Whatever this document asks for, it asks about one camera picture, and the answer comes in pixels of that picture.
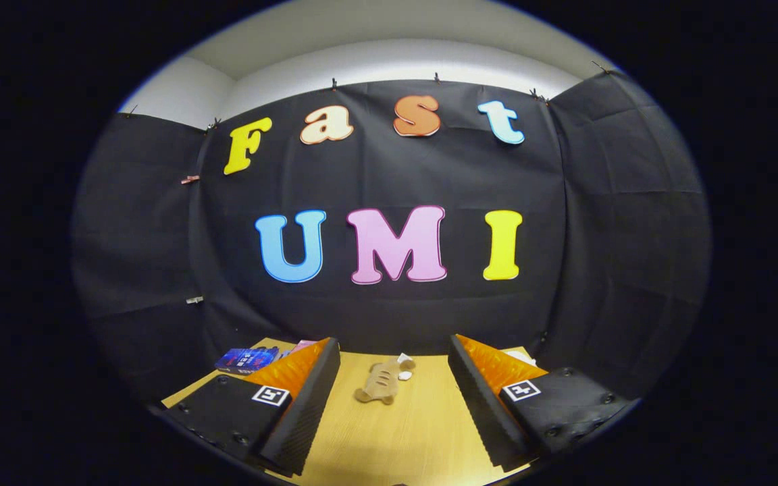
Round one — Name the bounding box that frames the brown plush toy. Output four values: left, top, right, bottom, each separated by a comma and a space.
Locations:
354, 353, 417, 406

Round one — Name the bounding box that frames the row of small black clips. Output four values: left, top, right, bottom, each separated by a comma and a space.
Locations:
126, 61, 613, 132

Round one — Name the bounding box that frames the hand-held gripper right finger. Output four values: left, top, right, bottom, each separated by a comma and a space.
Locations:
447, 333, 640, 474

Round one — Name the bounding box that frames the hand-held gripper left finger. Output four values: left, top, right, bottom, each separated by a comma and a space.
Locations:
165, 337, 342, 477

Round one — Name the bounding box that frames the blue book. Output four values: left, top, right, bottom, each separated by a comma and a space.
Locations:
215, 346, 282, 376

